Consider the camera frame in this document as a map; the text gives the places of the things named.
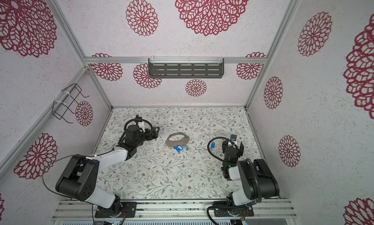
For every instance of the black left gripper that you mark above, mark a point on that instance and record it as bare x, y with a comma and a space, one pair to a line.
155, 134

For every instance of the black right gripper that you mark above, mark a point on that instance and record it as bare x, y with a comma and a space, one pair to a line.
225, 146

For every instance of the keyring bunch with blue tags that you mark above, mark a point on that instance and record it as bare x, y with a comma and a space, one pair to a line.
178, 141

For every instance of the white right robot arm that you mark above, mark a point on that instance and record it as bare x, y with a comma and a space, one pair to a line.
257, 181

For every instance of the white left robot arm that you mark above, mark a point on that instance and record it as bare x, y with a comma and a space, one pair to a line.
78, 180

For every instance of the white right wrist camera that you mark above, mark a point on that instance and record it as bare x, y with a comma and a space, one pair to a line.
233, 139

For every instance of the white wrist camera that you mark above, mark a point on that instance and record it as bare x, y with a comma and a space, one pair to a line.
139, 122
233, 139

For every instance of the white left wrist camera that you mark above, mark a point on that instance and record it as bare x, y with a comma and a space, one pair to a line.
139, 122

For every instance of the grey slotted wall shelf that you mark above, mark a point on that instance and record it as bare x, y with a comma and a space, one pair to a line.
186, 68

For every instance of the black wire wall rack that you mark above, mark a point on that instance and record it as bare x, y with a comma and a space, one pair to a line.
63, 105

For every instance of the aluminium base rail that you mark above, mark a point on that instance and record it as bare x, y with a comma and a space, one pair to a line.
158, 210

